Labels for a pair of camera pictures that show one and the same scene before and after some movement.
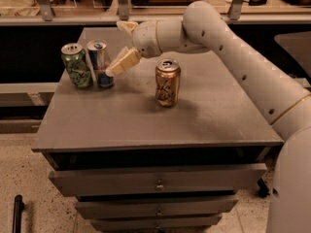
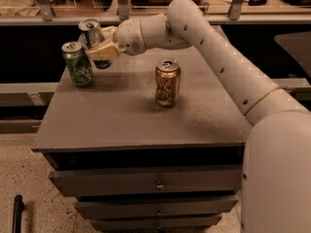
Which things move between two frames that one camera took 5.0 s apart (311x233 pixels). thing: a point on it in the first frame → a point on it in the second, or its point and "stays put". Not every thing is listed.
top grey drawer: x=106 y=181 stays put
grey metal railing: x=47 y=16 stays put
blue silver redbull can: x=99 y=61 → x=91 y=35
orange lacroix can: x=167 y=75 stays put
